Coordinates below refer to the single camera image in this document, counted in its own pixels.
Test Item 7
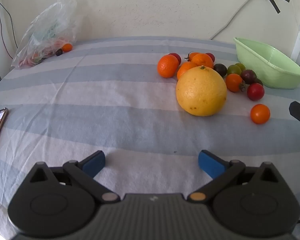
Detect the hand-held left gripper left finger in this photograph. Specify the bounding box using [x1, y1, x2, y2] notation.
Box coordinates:
[24, 151, 121, 203]

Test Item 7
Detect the clear plastic bag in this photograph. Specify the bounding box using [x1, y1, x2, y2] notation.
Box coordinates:
[11, 0, 84, 69]

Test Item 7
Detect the light green plastic basket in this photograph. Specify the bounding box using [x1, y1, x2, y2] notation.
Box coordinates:
[234, 37, 300, 90]

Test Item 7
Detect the grey cable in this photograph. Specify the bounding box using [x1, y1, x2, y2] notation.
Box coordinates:
[209, 0, 259, 40]

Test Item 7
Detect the striped blue white tablecloth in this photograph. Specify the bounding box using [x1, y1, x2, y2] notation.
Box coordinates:
[0, 36, 300, 240]

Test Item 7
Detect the large yellow grapefruit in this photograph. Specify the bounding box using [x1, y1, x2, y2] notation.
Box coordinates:
[176, 66, 227, 117]

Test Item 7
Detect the orange cherry tomato with stem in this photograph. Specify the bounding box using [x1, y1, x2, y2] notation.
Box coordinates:
[185, 51, 200, 62]

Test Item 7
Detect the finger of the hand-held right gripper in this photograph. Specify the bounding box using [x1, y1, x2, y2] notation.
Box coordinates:
[289, 101, 300, 132]

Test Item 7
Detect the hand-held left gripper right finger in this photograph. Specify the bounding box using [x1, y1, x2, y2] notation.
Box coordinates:
[187, 149, 283, 203]

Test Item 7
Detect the black cable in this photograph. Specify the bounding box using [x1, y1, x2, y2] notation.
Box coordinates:
[0, 0, 19, 59]

